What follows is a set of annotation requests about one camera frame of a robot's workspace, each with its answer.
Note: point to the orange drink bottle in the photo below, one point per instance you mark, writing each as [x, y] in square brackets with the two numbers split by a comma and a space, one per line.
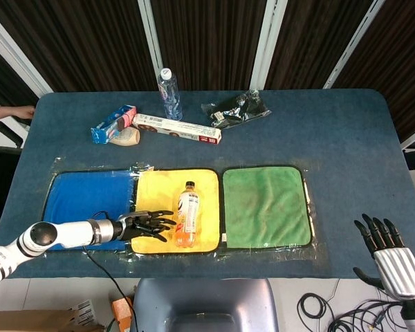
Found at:
[188, 214]

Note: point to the grey robot torso shell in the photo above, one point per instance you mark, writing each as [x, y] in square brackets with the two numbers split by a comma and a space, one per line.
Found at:
[204, 304]

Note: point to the bystander bare hand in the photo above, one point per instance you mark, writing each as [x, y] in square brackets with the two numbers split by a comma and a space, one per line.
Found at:
[23, 112]

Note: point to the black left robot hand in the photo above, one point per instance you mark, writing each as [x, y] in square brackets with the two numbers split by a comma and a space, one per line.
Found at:
[138, 226]

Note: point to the brown cardboard box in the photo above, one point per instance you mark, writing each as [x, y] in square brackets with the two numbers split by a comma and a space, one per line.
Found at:
[38, 321]

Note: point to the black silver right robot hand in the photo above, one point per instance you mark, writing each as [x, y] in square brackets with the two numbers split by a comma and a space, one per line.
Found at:
[394, 266]

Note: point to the yellow cloth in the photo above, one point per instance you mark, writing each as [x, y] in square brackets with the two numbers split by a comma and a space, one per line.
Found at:
[155, 190]

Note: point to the clear plastic film sheet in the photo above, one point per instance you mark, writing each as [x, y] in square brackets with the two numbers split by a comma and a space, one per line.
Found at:
[228, 257]

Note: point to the blue cloth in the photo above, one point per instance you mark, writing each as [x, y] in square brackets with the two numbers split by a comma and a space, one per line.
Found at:
[86, 197]

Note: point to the blue cookie package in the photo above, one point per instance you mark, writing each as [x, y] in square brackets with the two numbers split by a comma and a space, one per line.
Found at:
[109, 126]

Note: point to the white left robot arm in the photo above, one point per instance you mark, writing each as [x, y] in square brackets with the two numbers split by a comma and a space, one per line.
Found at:
[55, 235]

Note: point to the white metal frame post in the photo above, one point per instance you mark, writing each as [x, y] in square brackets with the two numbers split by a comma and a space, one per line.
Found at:
[268, 45]
[150, 41]
[17, 58]
[352, 45]

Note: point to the black item in plastic bag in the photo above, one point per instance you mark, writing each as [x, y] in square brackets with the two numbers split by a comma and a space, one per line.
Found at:
[238, 109]

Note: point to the long white snack box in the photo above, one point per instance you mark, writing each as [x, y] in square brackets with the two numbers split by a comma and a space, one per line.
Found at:
[180, 129]

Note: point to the black padded bar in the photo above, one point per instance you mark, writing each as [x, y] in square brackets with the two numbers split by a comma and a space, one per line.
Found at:
[5, 133]

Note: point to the small orange box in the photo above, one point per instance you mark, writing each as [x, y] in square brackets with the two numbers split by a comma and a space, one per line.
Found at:
[122, 309]

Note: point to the green cloth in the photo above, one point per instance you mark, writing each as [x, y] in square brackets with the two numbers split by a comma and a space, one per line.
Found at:
[266, 207]

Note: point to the clear water bottle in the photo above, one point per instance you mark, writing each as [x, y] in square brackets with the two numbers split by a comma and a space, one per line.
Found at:
[170, 93]

